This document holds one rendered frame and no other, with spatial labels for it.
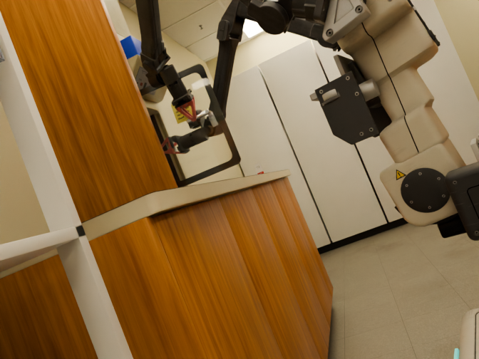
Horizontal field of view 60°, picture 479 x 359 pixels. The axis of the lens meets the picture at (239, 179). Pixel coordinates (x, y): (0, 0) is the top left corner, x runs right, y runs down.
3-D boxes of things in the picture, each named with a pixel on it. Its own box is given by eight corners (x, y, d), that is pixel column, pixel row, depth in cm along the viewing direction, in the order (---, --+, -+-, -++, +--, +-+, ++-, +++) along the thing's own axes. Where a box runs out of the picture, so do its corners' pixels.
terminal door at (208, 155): (167, 193, 154) (128, 95, 156) (242, 162, 150) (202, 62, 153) (166, 194, 153) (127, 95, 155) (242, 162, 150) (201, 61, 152)
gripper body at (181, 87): (173, 107, 141) (162, 88, 138) (177, 100, 150) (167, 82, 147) (190, 99, 140) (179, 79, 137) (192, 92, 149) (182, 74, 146)
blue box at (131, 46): (117, 68, 158) (108, 46, 158) (130, 73, 167) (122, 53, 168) (138, 56, 155) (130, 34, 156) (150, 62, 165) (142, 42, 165)
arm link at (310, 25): (224, -9, 141) (239, -5, 150) (214, 31, 147) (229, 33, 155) (344, 25, 124) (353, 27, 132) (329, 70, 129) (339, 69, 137)
